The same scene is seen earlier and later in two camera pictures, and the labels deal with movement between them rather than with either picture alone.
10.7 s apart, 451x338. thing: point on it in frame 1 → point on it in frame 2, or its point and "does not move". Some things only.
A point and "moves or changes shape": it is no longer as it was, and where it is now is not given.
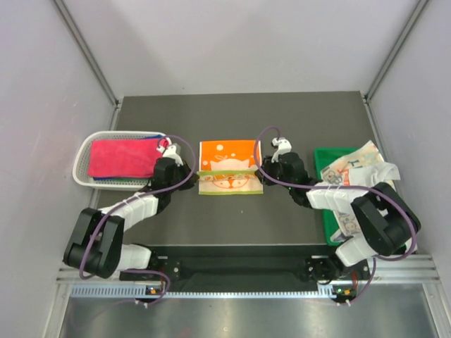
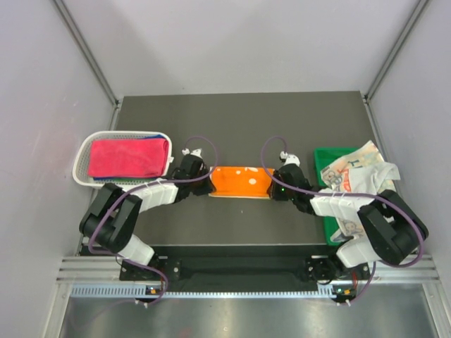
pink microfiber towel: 123,158 does not move
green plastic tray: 323,155 does not move
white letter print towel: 338,174 does not move
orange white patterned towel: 228,167 moves or changes shape
